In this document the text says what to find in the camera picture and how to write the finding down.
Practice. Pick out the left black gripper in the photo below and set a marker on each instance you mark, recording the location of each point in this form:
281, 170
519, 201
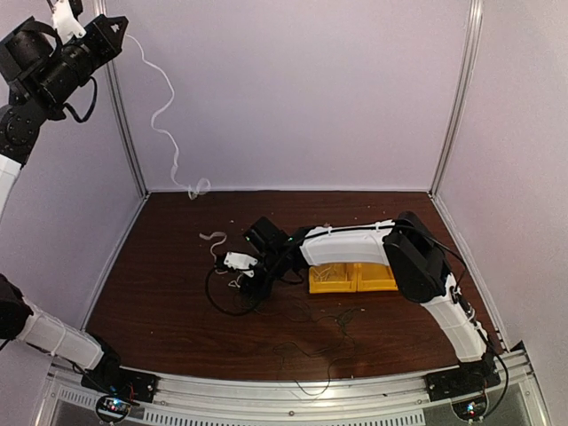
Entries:
109, 51

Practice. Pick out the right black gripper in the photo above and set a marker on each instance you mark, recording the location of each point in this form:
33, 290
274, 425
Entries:
250, 285

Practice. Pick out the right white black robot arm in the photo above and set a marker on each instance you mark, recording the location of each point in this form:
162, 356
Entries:
417, 261

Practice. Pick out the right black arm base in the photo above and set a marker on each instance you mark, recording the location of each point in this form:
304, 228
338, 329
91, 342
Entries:
467, 378

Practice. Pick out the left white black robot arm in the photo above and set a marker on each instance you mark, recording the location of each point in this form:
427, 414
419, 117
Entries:
43, 65

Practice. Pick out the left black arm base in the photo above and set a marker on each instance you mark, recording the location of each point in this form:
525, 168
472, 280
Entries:
131, 385

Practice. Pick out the left yellow plastic bin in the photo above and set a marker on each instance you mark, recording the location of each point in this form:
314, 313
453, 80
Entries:
332, 278

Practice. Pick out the yellow plastic bin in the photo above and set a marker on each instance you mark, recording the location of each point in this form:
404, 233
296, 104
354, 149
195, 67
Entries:
332, 278
375, 278

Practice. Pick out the middle yellow plastic bin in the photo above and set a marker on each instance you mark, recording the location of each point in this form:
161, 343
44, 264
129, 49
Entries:
375, 278

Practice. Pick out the left circuit board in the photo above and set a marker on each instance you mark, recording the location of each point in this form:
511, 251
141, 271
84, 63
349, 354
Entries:
112, 409

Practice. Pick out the circuit board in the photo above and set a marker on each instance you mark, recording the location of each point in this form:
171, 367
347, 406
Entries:
112, 409
470, 409

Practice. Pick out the right circuit board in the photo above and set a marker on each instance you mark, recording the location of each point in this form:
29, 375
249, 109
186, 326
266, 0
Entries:
470, 409

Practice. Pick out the left aluminium frame post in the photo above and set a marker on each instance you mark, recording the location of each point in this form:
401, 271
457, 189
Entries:
123, 126

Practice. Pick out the aluminium frame post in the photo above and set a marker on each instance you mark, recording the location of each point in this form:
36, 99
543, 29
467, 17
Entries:
123, 126
468, 62

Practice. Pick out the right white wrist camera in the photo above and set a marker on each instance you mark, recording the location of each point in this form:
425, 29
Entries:
237, 262

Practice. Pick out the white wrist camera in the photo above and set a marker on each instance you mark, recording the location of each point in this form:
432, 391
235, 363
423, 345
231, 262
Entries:
237, 262
64, 18

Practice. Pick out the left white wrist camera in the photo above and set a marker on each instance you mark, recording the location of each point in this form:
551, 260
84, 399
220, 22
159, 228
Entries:
64, 18

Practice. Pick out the aluminium front rail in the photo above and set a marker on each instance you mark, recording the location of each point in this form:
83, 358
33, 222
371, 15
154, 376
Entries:
389, 400

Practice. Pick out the right aluminium frame post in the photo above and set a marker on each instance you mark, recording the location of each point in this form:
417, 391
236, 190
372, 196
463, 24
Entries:
468, 62

